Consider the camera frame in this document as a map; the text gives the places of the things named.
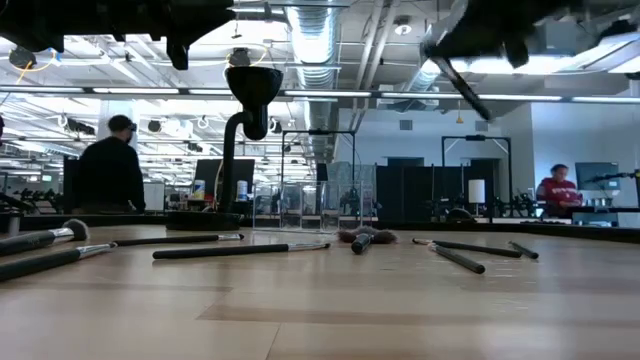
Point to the person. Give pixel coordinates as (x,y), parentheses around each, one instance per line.
(110,170)
(557,192)

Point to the silver spiral ceiling duct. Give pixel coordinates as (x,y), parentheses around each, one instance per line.
(312,45)

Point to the large fluffy-head makeup brush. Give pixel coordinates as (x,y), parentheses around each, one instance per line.
(30,240)

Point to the grey computer monitor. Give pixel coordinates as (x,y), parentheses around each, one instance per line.
(597,175)

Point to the white box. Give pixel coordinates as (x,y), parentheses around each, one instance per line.
(600,220)

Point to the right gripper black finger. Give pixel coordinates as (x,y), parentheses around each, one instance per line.
(462,85)
(516,52)

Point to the black gooseneck camera stand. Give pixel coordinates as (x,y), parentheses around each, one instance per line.
(255,95)

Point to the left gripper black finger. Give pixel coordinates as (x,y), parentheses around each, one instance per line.
(178,52)

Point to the black metal gantry frame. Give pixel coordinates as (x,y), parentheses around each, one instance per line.
(320,132)
(475,137)

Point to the white wipes canister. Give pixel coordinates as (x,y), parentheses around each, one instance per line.
(242,191)
(199,190)

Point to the long thin black makeup brush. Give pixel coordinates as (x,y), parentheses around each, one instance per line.
(220,251)

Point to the black partition wall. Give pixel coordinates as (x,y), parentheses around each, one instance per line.
(400,190)

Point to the white cylinder lamp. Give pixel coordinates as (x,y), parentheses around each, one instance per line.
(476,191)

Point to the clear acrylic brush organizer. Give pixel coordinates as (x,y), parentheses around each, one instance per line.
(310,210)

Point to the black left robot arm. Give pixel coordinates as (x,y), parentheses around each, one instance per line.
(40,22)

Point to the short brown kabuki brush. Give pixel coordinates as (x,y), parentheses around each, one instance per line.
(361,243)

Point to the black table edge frame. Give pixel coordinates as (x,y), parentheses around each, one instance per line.
(550,230)

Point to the black computer monitor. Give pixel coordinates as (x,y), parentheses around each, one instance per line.
(207,175)

